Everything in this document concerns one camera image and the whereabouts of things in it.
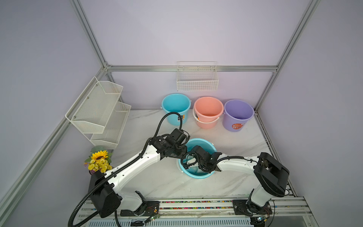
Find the purple plastic bucket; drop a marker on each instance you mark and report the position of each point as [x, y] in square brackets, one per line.
[236, 114]

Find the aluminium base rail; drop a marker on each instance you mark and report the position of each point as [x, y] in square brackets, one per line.
[284, 212]

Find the teal bucket being wiped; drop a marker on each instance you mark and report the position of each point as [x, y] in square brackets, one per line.
[194, 171]

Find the sunflower bouquet in vase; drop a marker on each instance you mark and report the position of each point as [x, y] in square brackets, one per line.
[99, 159]

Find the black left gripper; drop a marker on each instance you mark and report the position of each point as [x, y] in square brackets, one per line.
[184, 148]

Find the teal bucket at back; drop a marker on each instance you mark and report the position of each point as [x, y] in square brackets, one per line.
[179, 103]

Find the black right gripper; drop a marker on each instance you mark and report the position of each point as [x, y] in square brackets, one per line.
[201, 166]

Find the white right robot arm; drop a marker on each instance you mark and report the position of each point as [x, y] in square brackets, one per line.
[271, 174]

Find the white wire wall basket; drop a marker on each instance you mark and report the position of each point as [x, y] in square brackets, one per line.
[197, 76]

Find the pink plastic bucket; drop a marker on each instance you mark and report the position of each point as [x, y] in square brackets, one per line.
[207, 111]

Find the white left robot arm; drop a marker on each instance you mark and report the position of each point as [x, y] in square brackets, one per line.
[110, 196]

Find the white two-tier mesh shelf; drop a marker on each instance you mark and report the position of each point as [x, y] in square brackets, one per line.
[99, 114]

